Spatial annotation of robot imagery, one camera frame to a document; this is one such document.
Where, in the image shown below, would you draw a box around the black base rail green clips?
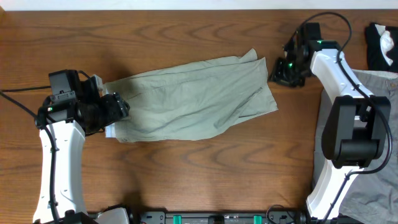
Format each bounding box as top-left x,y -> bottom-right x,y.
86,203 -> 307,224

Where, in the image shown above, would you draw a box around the black and white garment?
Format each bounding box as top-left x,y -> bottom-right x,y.
364,22 -> 397,73

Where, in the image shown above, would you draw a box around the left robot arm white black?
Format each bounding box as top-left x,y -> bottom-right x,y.
32,70 -> 132,223

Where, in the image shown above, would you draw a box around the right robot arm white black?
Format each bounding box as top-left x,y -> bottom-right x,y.
269,22 -> 392,223

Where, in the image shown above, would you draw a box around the light green khaki shorts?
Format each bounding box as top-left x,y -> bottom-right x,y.
104,49 -> 277,142

